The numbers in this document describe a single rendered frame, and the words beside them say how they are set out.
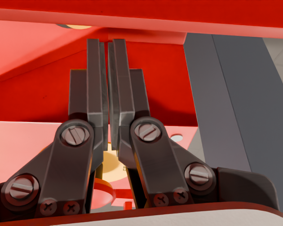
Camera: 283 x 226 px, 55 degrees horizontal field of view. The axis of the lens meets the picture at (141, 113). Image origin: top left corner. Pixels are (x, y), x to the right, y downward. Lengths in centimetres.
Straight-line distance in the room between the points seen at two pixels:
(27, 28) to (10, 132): 6
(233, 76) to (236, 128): 16
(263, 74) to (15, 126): 72
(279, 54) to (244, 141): 76
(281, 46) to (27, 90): 119
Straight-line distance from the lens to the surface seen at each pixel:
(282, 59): 136
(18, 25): 17
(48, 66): 20
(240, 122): 65
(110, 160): 20
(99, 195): 19
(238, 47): 86
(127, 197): 235
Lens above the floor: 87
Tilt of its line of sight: 36 degrees down
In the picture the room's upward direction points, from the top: 178 degrees clockwise
